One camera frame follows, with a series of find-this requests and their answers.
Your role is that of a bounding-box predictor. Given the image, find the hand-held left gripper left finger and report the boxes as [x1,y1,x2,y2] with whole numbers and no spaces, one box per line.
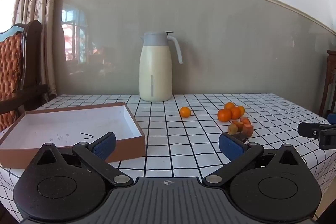
[34,132,134,187]

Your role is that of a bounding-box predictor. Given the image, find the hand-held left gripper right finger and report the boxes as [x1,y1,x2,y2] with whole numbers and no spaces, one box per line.
[203,132,302,186]

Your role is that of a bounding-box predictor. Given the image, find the brown cardboard box tray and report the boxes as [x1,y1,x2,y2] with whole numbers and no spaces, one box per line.
[0,101,146,169]

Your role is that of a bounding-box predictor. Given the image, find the white checkered tablecloth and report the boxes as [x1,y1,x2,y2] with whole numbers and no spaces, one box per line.
[0,93,336,222]

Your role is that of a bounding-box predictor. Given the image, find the dark wooden furniture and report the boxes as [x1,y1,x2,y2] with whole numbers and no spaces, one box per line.
[319,50,336,117]

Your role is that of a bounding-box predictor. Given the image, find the cream thermos jug grey lid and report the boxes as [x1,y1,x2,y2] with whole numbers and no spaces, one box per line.
[139,31,183,102]

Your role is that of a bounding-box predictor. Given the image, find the wooden sofa orange cushions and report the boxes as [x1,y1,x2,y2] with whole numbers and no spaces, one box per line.
[0,20,49,132]

